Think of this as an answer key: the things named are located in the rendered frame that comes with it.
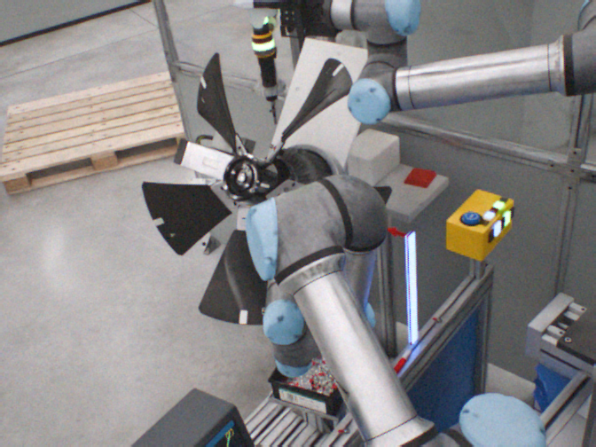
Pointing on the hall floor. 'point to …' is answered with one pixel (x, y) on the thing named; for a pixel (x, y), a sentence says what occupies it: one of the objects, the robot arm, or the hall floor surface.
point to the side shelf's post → (388, 294)
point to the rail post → (483, 343)
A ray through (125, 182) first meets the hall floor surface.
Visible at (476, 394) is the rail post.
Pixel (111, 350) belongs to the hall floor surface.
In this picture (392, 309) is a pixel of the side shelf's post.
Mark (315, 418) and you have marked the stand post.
